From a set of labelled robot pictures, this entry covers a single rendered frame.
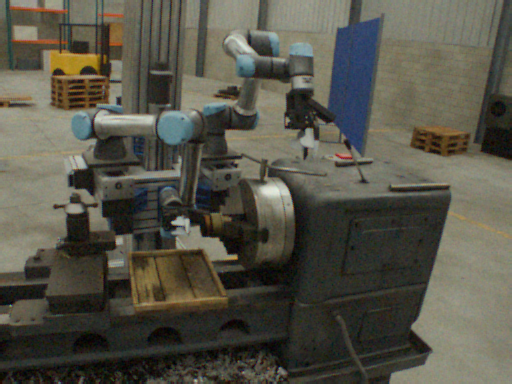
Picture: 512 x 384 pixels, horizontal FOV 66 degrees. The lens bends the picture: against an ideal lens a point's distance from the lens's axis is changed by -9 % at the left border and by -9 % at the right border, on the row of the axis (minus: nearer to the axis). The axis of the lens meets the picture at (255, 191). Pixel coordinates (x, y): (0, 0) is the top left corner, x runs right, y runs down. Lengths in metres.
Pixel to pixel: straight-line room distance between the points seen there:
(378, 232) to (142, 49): 1.31
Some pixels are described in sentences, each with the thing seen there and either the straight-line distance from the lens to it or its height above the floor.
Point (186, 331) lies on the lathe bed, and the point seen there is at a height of 0.77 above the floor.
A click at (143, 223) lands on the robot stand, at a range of 2.02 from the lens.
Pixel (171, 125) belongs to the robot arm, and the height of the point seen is 1.38.
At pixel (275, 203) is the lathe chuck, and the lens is 1.36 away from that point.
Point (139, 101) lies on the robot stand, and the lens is 2.07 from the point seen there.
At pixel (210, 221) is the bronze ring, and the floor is 1.11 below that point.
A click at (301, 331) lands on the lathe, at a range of 1.55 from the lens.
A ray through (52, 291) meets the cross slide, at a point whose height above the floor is 0.97.
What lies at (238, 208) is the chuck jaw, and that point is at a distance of 1.47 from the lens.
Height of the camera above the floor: 1.67
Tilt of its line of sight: 19 degrees down
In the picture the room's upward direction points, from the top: 5 degrees clockwise
